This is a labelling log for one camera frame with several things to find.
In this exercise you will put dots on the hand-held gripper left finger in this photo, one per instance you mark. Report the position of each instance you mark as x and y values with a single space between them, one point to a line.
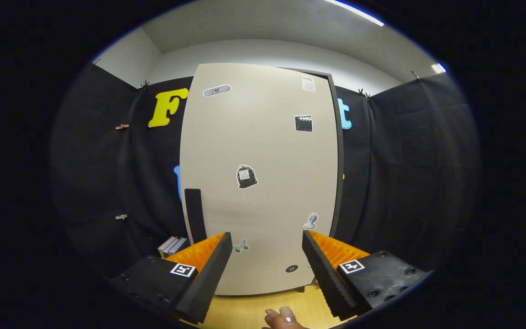
208 283

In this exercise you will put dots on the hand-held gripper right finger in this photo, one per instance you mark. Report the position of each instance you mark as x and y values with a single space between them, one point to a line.
327 278

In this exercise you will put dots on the grey shoe cabinet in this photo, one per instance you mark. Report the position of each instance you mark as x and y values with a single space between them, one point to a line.
340 160

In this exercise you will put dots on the beige shoe cabinet door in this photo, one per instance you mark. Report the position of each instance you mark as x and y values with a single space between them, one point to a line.
263 137

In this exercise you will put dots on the white book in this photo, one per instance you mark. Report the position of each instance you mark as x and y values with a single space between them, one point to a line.
167 246

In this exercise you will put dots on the black backdrop cloth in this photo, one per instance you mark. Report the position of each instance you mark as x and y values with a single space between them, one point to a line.
404 160

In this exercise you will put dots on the black cloth clip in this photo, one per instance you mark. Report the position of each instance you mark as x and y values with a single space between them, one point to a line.
363 94
143 85
414 75

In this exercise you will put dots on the small ceiling light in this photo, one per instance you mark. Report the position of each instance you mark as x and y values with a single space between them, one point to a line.
438 68

